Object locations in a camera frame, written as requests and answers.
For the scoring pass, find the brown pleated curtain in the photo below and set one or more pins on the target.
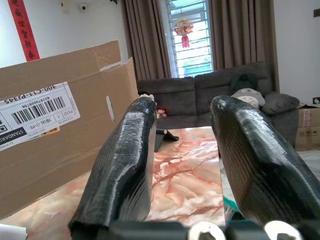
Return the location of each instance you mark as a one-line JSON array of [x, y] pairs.
[[242, 35], [147, 37]]

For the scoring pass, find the small red doll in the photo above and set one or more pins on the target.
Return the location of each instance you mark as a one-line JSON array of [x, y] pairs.
[[162, 111]]

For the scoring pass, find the small brown cardboard box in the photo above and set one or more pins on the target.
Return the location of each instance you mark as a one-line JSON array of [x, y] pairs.
[[308, 127]]

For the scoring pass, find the grey totoro plush toy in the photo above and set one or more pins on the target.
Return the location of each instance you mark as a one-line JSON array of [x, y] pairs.
[[250, 98]]

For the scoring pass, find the white dome security camera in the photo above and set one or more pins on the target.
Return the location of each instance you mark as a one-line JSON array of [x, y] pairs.
[[83, 6]]

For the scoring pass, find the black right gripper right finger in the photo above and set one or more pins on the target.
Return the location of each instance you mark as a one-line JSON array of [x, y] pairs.
[[255, 160]]

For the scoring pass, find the black stand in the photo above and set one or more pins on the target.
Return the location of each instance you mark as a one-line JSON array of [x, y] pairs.
[[163, 136]]

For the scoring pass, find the grey cushion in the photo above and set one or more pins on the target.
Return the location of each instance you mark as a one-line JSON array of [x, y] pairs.
[[280, 102]]

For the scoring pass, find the red hanging lantern ornament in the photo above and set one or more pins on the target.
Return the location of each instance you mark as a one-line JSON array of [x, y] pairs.
[[183, 27]]

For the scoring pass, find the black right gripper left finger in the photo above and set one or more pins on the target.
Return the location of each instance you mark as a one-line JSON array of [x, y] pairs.
[[120, 165]]

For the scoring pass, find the grey fabric sofa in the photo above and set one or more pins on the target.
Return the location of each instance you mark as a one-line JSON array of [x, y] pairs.
[[180, 97]]

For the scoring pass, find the large brown cardboard box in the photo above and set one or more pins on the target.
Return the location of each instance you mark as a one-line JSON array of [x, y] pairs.
[[95, 100]]

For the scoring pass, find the red paper couplet banner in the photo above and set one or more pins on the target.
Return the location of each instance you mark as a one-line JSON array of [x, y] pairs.
[[25, 32]]

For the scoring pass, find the white paper sheet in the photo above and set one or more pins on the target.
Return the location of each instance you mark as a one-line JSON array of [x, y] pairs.
[[11, 232]]

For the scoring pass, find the white barcode shipping label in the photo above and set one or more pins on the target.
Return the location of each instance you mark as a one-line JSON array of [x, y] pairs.
[[37, 112]]

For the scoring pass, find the teal plastic item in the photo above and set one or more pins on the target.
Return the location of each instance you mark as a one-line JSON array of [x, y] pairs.
[[228, 205]]

